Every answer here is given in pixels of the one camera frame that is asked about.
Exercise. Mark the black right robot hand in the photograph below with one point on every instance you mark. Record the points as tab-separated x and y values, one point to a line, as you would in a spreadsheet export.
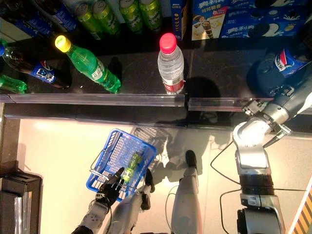
309	44

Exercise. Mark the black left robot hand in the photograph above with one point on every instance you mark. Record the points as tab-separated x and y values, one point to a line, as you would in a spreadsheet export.
109	190

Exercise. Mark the Pepsi cola bottle blue label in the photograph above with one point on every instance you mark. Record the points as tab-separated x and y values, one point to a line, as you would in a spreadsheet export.
24	28
41	73
62	18
282	63

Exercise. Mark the blue plastic shopping basket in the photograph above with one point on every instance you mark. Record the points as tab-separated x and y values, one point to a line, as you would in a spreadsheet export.
114	146

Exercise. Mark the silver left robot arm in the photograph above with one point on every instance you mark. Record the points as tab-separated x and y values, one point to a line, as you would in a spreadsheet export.
93	218

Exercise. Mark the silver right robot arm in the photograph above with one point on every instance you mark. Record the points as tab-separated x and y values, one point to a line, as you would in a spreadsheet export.
251	156

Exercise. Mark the green drink can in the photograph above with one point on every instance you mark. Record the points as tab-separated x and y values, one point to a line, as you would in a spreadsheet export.
107	17
151	14
131	17
86	18

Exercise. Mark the silver left robot leg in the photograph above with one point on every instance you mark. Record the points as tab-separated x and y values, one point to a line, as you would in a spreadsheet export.
129	212

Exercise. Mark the silver robot leg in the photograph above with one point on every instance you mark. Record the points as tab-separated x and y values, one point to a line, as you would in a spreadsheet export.
184	202
129	212

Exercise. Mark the green soda bottle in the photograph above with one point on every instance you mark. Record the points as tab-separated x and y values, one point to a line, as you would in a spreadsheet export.
132	163

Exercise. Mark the silver right robot leg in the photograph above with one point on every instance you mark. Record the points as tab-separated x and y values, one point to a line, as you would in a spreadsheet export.
184	202

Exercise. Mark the black box stand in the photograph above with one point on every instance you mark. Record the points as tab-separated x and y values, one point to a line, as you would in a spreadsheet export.
22	185

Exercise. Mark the Oreo cone snack box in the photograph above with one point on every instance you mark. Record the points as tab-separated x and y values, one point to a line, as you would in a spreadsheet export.
207	24

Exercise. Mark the green Sprite bottle yellow cap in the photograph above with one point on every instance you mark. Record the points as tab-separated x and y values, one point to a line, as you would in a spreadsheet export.
92	68
12	85

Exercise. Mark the slim blue biscuit box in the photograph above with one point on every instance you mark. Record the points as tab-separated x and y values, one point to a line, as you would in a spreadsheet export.
179	22

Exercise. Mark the clear water bottle red label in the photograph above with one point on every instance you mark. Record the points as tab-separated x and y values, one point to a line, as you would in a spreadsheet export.
170	63

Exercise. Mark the yellow striped panel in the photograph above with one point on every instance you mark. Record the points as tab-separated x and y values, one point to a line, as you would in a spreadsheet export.
304	217

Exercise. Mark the black shelf board clear rail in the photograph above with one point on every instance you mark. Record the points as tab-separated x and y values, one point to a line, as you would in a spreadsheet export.
136	73
219	61

